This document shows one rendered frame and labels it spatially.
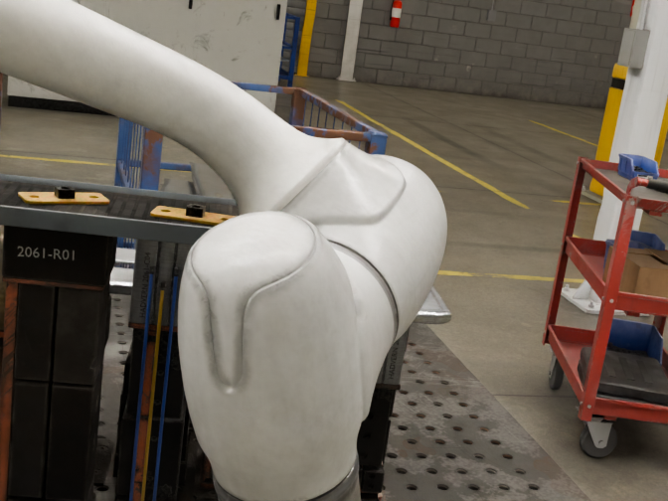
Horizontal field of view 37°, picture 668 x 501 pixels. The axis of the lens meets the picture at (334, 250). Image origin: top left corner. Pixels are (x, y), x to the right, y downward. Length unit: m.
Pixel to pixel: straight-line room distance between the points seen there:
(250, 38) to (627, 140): 5.02
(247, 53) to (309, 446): 8.89
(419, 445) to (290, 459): 1.11
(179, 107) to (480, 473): 1.06
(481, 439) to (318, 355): 1.21
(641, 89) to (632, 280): 1.91
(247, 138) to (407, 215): 0.12
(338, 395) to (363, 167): 0.18
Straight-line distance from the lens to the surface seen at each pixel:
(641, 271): 3.29
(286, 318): 0.52
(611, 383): 3.44
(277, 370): 0.53
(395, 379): 1.23
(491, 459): 1.67
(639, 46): 5.07
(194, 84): 0.67
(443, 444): 1.68
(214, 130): 0.67
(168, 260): 1.16
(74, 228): 0.96
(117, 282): 1.30
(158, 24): 9.28
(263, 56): 9.43
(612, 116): 8.39
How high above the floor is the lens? 1.40
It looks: 15 degrees down
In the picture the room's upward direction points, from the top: 8 degrees clockwise
